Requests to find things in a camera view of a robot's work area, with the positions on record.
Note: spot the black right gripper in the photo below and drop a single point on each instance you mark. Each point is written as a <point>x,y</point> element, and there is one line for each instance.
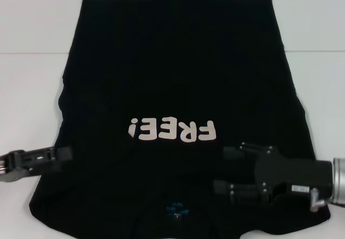
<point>296,174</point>

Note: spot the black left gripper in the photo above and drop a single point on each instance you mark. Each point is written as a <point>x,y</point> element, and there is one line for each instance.
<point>12,166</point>

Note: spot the black FREE print t-shirt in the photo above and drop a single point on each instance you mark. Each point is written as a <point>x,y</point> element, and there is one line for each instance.
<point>172,61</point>

